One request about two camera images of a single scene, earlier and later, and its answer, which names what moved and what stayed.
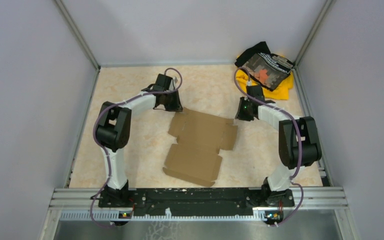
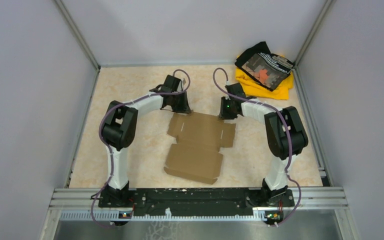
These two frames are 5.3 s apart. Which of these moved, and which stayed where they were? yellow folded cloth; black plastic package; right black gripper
Moved: right black gripper
Stayed: yellow folded cloth; black plastic package
